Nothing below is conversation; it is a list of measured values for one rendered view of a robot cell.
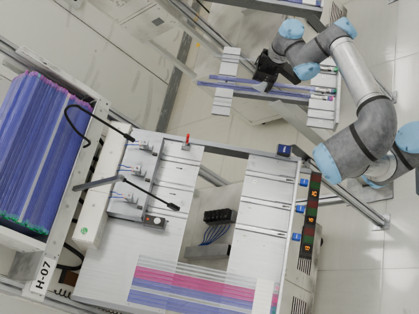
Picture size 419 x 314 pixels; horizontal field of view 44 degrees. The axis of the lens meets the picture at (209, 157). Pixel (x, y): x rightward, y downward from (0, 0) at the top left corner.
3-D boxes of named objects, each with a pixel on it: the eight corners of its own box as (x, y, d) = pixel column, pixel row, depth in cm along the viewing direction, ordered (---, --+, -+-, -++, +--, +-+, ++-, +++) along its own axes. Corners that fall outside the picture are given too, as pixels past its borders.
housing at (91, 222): (136, 141, 214) (131, 123, 201) (101, 254, 192) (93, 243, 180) (117, 137, 214) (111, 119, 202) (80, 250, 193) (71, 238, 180)
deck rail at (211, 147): (299, 164, 207) (301, 157, 201) (298, 168, 206) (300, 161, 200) (127, 133, 214) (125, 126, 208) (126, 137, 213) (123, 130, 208)
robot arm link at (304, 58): (325, 58, 155) (308, 30, 159) (295, 80, 160) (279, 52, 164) (335, 64, 162) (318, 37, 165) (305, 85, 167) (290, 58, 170)
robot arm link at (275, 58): (293, 42, 174) (291, 60, 170) (288, 50, 178) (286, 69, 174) (272, 35, 173) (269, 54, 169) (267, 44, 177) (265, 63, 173)
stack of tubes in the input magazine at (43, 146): (94, 106, 191) (30, 66, 175) (48, 236, 169) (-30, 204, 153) (76, 113, 200) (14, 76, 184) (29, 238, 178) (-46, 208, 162)
